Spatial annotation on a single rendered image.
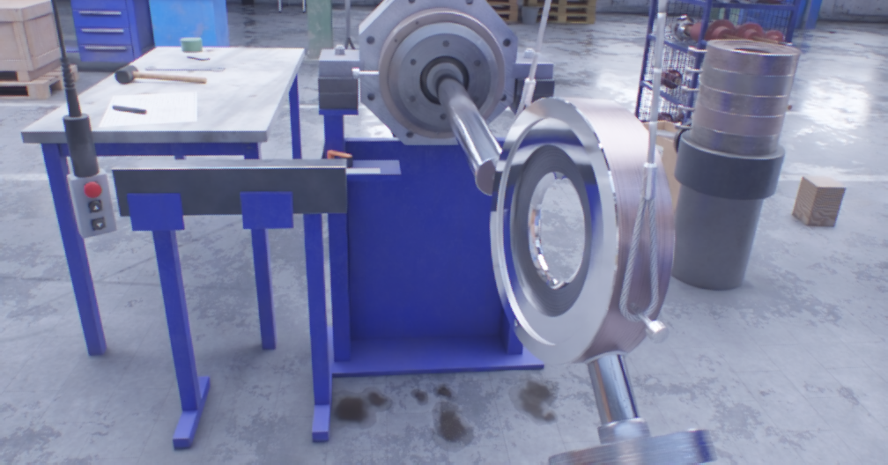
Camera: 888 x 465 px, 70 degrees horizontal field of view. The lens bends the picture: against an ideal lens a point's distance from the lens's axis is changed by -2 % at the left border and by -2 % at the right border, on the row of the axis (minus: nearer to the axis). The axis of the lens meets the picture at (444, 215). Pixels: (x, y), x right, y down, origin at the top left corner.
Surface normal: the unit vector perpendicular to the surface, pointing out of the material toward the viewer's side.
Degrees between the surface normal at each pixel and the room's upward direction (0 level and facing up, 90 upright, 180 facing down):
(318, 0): 90
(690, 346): 0
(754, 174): 90
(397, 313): 90
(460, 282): 90
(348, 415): 0
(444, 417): 0
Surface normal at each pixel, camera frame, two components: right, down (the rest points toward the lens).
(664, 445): 0.13, -0.43
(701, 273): -0.50, 0.33
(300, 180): 0.11, 0.41
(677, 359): 0.04, -0.91
